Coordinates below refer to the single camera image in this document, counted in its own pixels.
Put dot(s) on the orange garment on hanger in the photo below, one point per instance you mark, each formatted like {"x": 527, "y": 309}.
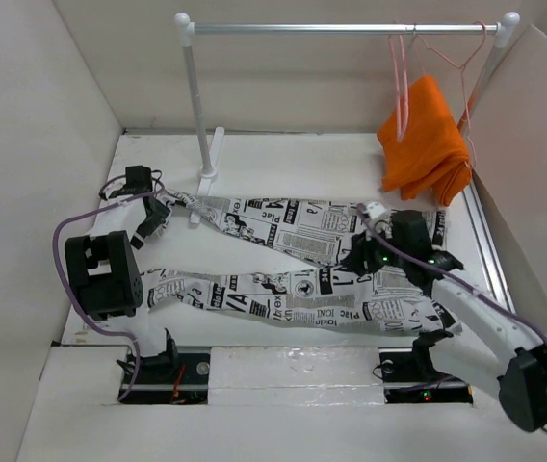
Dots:
{"x": 432, "y": 155}

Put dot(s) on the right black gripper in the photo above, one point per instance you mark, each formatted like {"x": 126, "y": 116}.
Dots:
{"x": 360, "y": 249}

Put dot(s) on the pink wire hanger with garment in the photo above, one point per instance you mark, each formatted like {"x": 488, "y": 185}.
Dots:
{"x": 461, "y": 72}

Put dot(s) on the aluminium rail right side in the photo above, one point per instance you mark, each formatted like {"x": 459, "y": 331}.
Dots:
{"x": 492, "y": 269}

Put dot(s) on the white metal clothes rack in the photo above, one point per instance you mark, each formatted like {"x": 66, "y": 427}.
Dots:
{"x": 188, "y": 30}

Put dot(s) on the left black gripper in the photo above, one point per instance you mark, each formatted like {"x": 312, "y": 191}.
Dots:
{"x": 157, "y": 218}

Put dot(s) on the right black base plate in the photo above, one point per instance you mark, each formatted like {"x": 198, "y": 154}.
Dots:
{"x": 407, "y": 380}

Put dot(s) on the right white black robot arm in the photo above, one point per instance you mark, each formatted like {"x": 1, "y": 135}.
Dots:
{"x": 514, "y": 371}

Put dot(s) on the pink wire hanger empty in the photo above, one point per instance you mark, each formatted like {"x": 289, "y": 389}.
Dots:
{"x": 399, "y": 62}

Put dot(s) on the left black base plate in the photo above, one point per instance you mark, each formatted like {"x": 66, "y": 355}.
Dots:
{"x": 180, "y": 385}

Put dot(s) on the newspaper print trousers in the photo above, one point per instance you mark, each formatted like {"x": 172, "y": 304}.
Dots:
{"x": 350, "y": 282}

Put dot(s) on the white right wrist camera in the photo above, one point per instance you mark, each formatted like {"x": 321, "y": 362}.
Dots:
{"x": 374, "y": 216}

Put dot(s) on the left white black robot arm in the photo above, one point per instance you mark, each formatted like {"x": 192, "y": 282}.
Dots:
{"x": 102, "y": 271}

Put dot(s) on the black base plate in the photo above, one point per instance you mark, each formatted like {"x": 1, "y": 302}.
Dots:
{"x": 407, "y": 380}
{"x": 180, "y": 385}

